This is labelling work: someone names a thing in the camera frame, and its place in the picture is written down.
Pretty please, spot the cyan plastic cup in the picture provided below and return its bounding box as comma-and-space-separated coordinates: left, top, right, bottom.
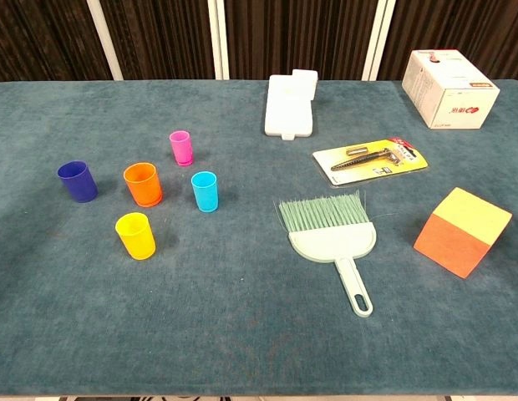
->
190, 170, 220, 213

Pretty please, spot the pink plastic cup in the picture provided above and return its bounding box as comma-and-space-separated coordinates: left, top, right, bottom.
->
169, 129, 195, 167

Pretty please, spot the yellow plastic cup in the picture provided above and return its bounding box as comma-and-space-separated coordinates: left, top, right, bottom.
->
114, 211, 157, 261

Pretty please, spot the dark blue plastic cup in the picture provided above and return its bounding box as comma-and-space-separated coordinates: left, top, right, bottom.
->
57, 160, 99, 204

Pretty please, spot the mint green hand brush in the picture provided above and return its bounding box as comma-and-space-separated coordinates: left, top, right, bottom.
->
277, 190, 378, 318

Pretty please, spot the teal table cover cloth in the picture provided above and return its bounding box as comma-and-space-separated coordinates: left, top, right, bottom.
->
0, 79, 518, 397

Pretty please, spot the razor in yellow blister pack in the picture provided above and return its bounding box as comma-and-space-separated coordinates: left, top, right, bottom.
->
312, 135, 430, 187

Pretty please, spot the orange plastic cup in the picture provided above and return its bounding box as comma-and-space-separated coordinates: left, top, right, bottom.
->
123, 162, 163, 208

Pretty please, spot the white plug adapter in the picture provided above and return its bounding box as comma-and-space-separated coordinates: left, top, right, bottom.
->
291, 69, 319, 101

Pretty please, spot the orange and yellow cube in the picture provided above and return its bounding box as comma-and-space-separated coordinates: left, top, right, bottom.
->
413, 186, 514, 280

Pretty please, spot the white cardboard product box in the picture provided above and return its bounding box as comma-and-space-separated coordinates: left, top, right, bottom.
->
401, 48, 501, 130

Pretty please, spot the white partition post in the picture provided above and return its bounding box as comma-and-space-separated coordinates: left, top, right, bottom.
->
361, 0, 397, 82
206, 0, 231, 80
85, 0, 124, 81

